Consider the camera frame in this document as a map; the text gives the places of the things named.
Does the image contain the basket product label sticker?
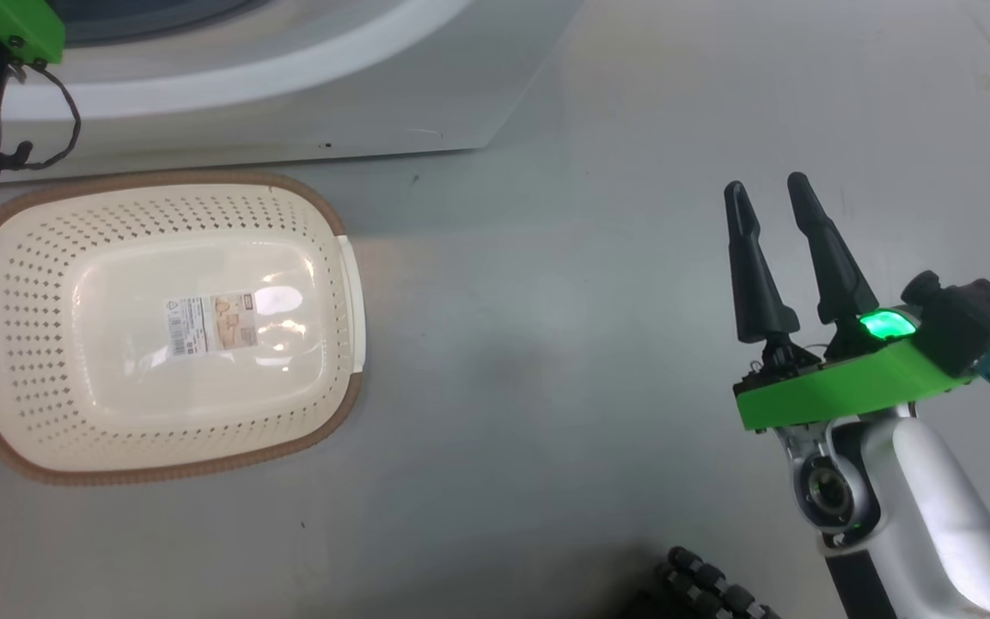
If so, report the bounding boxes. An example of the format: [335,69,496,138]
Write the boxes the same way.
[163,291,260,359]

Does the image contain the cream perforated laundry basket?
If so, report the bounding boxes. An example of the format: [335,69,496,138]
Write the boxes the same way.
[0,169,367,487]

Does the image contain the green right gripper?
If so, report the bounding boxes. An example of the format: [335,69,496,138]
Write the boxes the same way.
[724,172,978,432]

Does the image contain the black ribbed cable carrier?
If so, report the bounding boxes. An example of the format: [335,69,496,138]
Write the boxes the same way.
[622,546,781,619]

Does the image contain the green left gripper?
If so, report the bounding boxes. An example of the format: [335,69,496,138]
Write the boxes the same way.
[0,0,65,66]

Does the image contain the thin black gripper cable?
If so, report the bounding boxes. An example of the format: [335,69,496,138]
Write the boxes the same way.
[7,62,83,171]

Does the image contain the white front-load washing machine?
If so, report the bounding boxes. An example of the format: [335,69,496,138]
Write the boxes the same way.
[0,0,587,183]

